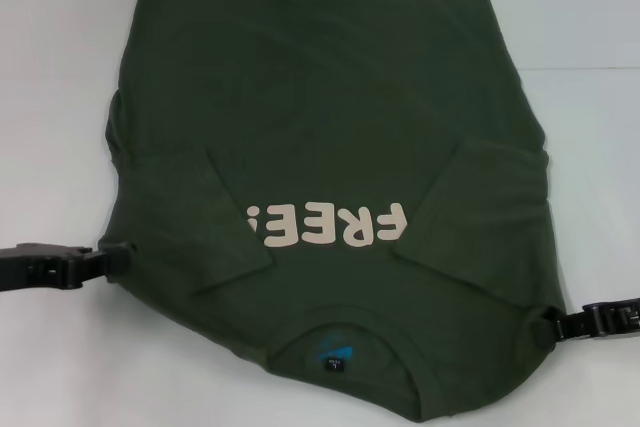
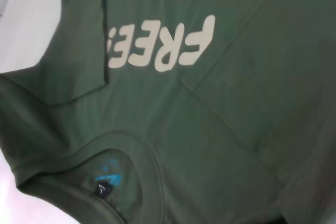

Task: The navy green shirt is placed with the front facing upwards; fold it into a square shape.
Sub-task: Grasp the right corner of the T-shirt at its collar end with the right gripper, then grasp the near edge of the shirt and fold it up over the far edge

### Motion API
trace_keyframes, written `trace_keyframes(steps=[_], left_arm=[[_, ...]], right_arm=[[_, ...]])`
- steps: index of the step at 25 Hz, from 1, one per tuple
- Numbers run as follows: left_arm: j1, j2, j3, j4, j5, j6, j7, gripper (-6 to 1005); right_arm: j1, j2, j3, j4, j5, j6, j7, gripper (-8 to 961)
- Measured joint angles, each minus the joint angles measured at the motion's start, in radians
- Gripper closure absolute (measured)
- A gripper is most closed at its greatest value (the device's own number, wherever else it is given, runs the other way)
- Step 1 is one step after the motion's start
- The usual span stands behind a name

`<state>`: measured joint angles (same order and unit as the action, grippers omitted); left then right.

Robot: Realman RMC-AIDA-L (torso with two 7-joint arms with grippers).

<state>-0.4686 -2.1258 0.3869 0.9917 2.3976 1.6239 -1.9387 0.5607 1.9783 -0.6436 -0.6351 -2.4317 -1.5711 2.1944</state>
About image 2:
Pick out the dark green FREE! t-shirt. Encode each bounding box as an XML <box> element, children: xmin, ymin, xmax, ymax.
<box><xmin>0</xmin><ymin>0</ymin><xmax>336</xmax><ymax>224</ymax></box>

